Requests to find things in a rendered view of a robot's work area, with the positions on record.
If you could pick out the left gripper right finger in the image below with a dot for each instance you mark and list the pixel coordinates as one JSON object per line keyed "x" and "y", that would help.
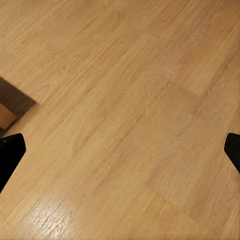
{"x": 232, "y": 149}

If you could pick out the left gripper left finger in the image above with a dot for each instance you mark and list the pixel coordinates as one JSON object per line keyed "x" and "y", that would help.
{"x": 12, "y": 150}

